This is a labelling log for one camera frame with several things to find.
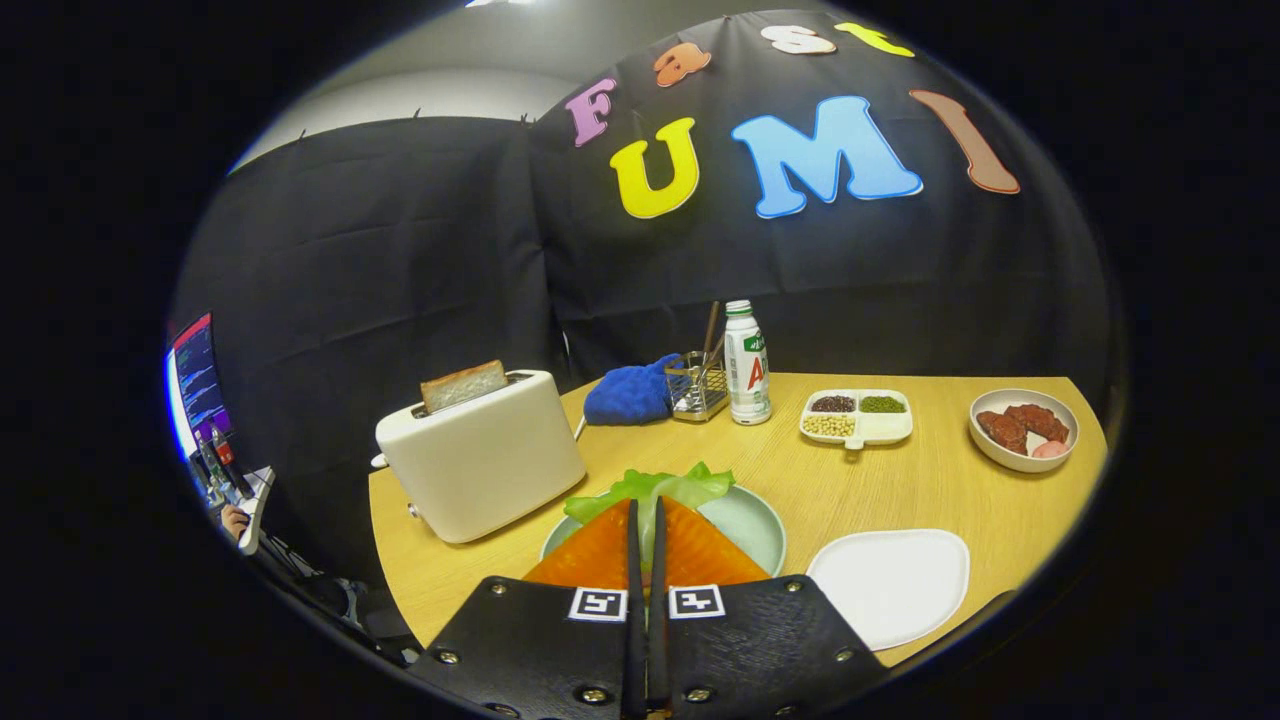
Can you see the cream white toaster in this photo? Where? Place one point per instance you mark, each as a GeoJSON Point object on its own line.
{"type": "Point", "coordinates": [480, 470]}

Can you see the white divided dish with beans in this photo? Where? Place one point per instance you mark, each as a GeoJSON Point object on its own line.
{"type": "Point", "coordinates": [880, 428]}

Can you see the pink ham slice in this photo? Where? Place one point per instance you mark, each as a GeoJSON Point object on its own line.
{"type": "Point", "coordinates": [1050, 449]}

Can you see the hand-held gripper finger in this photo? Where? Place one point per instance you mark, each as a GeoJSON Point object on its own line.
{"type": "Point", "coordinates": [657, 650]}
{"type": "Point", "coordinates": [634, 650]}

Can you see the white rounded square plate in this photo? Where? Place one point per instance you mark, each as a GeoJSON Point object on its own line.
{"type": "Point", "coordinates": [890, 585]}

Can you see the white plastic bottle green label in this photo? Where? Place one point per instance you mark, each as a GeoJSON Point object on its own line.
{"type": "Point", "coordinates": [747, 370]}

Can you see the green lettuce leaf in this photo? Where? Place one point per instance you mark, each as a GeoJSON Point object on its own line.
{"type": "Point", "coordinates": [650, 485]}

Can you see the blue cloth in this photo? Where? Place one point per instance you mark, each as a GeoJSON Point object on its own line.
{"type": "Point", "coordinates": [630, 395]}

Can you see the black backdrop cloth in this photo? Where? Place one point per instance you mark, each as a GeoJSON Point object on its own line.
{"type": "Point", "coordinates": [400, 250]}

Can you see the red meat piece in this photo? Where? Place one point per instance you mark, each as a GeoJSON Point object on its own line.
{"type": "Point", "coordinates": [1002, 430]}
{"type": "Point", "coordinates": [1040, 422]}

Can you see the white round meat plate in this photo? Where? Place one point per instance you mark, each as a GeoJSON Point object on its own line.
{"type": "Point", "coordinates": [1000, 460]}

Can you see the brown chopstick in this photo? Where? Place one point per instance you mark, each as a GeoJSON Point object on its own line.
{"type": "Point", "coordinates": [716, 355]}
{"type": "Point", "coordinates": [711, 330]}

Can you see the bread slice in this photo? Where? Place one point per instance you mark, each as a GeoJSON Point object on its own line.
{"type": "Point", "coordinates": [462, 385]}

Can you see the light green round plate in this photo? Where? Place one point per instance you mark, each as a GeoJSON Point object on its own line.
{"type": "Point", "coordinates": [745, 525]}

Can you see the computer monitor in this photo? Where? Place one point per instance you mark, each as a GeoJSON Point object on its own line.
{"type": "Point", "coordinates": [197, 385]}

